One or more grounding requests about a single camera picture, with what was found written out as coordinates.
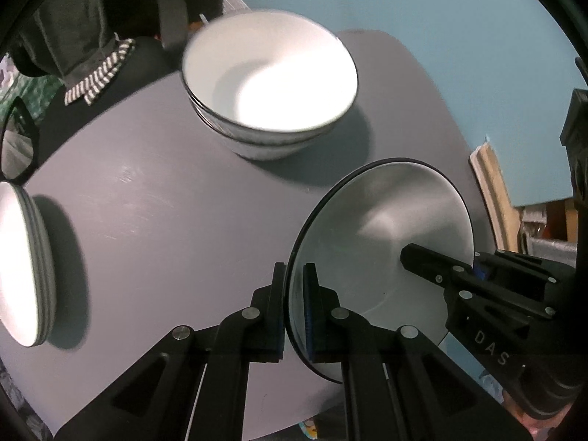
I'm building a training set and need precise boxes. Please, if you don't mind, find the dark grey hoodie on chair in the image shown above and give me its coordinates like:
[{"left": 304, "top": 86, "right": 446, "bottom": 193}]
[{"left": 9, "top": 0, "right": 136, "bottom": 105}]

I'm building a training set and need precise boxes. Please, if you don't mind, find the white plate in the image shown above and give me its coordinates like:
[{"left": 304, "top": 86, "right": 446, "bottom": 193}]
[{"left": 0, "top": 181, "right": 57, "bottom": 347}]

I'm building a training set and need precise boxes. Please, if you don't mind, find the white ribbed bowl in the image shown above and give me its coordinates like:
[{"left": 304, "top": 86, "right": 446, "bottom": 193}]
[
  {"left": 286, "top": 158, "right": 474, "bottom": 383},
  {"left": 182, "top": 10, "right": 359, "bottom": 144},
  {"left": 191, "top": 103, "right": 336, "bottom": 161}
]

